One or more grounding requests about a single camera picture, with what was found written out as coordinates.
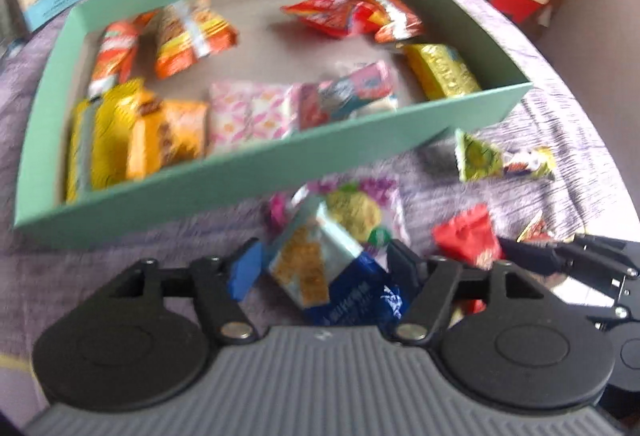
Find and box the small red snack packet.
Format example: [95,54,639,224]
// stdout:
[432,203,503,269]

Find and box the orange cream snack packet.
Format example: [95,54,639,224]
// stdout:
[332,0,426,44]

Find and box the blue cracker packet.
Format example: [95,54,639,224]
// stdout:
[267,198,407,327]

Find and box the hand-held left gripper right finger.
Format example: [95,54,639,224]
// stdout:
[386,240,546,347]

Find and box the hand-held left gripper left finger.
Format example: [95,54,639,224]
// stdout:
[109,240,265,347]

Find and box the pink purple snack packet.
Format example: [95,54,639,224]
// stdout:
[267,176,408,261]

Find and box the pink patterned snack packet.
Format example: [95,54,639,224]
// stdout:
[207,80,301,151]

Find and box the small red gold packet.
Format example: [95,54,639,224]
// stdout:
[517,211,556,244]

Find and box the purple striped blanket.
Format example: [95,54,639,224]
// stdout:
[0,0,640,417]

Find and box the red rainbow candy packet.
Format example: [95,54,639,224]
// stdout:
[280,0,387,39]

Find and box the gold yellow snack packet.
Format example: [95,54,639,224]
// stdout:
[402,43,483,101]

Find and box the pink blue cartoon packet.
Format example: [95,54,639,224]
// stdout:
[297,60,401,131]

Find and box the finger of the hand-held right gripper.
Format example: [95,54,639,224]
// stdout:
[587,277,640,323]
[500,234,640,277]

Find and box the orange chocolate snack packet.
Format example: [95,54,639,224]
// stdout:
[125,98,208,179]

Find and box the orange-red long snack packet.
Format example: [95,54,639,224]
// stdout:
[87,20,142,99]

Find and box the green triangular snack packet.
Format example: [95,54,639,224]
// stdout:
[454,128,557,183]

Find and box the green cardboard box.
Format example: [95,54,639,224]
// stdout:
[12,0,533,251]

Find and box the orange silver-striped snack packet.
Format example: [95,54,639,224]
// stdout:
[154,0,239,79]

